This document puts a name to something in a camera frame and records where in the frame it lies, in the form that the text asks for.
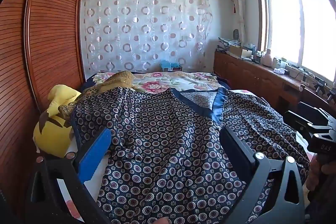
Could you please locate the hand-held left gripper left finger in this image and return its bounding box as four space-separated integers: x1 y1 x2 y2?
26 126 113 224

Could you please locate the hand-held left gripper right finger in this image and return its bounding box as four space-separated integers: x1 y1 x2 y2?
219 125 306 224

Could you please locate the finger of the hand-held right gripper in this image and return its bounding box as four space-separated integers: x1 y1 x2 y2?
299 101 336 123
285 109 336 135

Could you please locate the navy patterned garment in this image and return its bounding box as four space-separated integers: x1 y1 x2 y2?
70 86 311 224

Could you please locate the person's right hand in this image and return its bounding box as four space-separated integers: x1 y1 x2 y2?
306 154 336 193

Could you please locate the wooden chair with dark back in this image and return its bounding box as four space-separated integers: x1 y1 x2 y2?
298 84 336 112

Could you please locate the yellow plush toy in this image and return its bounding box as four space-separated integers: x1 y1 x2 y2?
33 84 82 159

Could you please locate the long wooden cabinet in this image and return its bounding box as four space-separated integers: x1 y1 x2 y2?
213 49 336 119

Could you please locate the white plastic bottle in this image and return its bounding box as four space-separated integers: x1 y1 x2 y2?
261 49 273 67

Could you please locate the navy blue bed sheet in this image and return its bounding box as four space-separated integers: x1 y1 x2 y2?
79 72 233 93

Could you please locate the gold brocade pillow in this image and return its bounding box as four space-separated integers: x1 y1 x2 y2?
58 70 135 118

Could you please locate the teal bag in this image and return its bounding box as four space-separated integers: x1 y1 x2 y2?
243 43 259 56

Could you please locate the window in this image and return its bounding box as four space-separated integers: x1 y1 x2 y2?
255 0 336 88

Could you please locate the cardboard box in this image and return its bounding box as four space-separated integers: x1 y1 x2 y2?
228 45 250 58

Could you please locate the floral blanket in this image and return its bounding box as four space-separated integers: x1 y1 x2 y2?
56 71 311 224

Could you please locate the stack of folded cloths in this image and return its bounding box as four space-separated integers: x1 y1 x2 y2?
217 36 242 52

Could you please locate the blue box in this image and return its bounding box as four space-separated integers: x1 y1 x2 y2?
160 59 183 72

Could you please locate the wooden louvred wardrobe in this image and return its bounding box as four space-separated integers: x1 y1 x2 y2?
0 0 87 224

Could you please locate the circle patterned sheer curtain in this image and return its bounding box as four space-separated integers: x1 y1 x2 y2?
80 0 214 73

